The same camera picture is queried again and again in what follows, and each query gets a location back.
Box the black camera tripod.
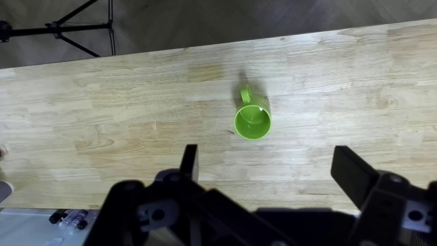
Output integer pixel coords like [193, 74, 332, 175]
[0, 0, 118, 57]

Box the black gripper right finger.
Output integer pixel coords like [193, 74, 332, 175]
[331, 146, 378, 208]

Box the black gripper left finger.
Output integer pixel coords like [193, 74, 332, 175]
[180, 143, 198, 182]

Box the green ceramic mug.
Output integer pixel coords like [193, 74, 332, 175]
[234, 87, 272, 139]

